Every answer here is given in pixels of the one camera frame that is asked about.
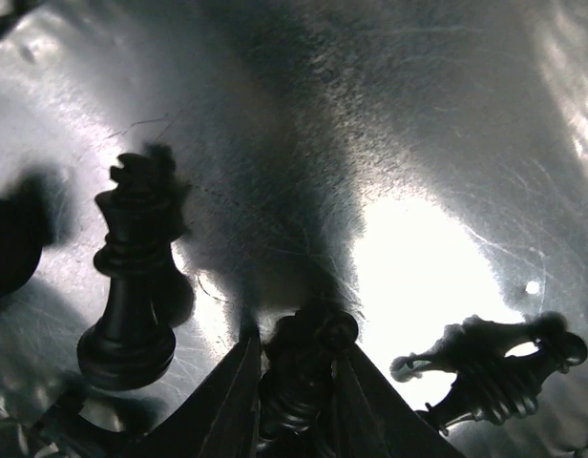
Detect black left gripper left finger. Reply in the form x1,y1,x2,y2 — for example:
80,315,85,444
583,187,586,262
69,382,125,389
126,333,261,457

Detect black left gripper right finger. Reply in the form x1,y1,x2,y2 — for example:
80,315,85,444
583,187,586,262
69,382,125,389
332,355,462,457

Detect black chess piece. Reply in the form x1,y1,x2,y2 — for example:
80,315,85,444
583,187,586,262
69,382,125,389
258,310,359,450
0,194,46,297

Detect black chess queen lying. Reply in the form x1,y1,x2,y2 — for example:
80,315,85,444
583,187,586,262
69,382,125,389
416,331,588,435

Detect black chess piece in tin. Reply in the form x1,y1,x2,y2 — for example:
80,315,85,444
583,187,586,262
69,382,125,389
0,194,46,297

